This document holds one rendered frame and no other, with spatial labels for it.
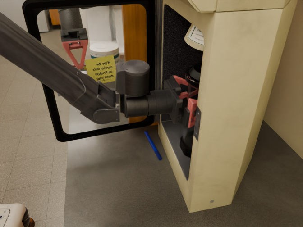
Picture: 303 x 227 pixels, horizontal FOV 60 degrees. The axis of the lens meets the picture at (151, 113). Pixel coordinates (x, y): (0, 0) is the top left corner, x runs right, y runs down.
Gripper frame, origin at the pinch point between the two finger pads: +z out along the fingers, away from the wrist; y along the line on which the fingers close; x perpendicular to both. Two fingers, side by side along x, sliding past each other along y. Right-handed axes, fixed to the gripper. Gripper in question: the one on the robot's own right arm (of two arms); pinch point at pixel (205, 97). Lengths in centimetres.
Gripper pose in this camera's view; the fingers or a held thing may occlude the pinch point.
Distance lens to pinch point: 64.8
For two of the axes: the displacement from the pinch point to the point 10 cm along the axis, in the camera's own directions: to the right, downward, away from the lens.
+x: -0.4, 8.3, 5.6
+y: -2.2, -5.5, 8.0
